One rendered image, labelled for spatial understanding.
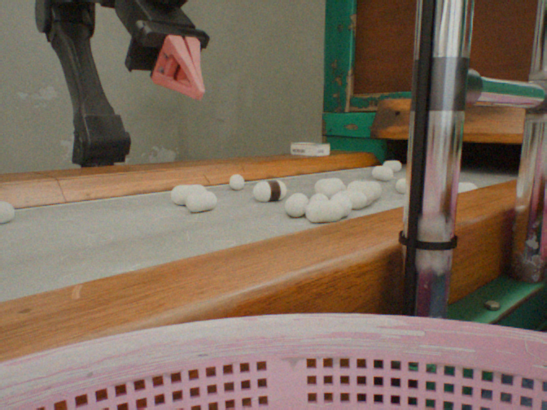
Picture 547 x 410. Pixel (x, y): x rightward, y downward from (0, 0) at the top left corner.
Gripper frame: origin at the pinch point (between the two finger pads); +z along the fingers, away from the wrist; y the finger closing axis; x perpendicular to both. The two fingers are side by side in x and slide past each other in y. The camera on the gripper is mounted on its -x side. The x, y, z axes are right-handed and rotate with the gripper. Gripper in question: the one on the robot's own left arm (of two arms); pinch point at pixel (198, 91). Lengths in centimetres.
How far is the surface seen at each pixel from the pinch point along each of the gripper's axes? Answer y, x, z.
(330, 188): 2.8, -4.2, 21.0
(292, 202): -4.6, -5.1, 22.5
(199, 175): 0.6, 8.8, 5.8
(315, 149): 25.5, 8.3, 3.0
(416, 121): -14.6, -21.1, 31.0
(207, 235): -13.5, -3.7, 23.2
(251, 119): 119, 84, -96
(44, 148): 40, 136, -137
